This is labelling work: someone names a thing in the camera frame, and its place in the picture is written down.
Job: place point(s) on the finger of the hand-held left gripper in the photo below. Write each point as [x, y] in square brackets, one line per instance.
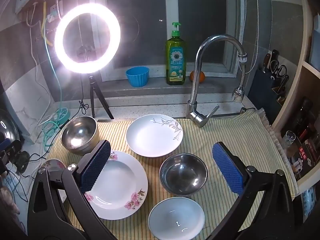
[6, 145]

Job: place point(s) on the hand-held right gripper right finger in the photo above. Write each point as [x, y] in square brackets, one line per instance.
[228, 170]

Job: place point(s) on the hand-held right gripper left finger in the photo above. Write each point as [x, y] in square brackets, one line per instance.
[96, 165]

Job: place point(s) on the white plate pink flower print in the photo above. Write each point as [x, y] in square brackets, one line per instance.
[120, 182]

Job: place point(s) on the stainless steel bowl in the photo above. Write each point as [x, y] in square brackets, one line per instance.
[183, 175]
[77, 135]

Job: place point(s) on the small pink flower plate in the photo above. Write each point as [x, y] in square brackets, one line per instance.
[53, 164]

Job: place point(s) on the white plate grey leaf print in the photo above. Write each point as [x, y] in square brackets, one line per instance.
[150, 137]

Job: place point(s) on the white bowl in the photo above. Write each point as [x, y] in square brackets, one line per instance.
[175, 217]

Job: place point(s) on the yellow striped cloth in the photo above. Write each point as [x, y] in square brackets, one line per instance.
[250, 142]

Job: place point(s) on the clear drinking glass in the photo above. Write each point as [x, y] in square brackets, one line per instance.
[288, 138]

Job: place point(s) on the red printed box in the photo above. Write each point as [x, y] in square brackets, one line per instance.
[306, 157]

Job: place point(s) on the dark knife block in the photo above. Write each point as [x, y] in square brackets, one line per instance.
[262, 92]

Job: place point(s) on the blue white printed bag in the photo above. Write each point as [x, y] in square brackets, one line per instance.
[308, 198]

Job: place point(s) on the dark glass bottle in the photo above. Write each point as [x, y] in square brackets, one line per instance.
[305, 115]

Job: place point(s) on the blue fluted cup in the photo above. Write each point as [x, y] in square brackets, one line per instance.
[137, 77]

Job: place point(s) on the orange fruit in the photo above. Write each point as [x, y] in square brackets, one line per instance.
[198, 77]

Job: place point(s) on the chrome faucet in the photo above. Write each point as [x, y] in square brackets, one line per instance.
[197, 67]

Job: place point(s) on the black scissors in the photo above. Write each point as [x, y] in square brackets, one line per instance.
[281, 71]

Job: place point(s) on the wooden shelf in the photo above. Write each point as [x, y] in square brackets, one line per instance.
[307, 85]

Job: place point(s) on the green dish soap bottle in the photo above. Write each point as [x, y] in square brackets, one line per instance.
[175, 62]

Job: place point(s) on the yellow pipe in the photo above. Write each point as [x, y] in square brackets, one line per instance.
[45, 25]

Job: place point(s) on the white wall socket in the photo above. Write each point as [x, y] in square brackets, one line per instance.
[53, 12]

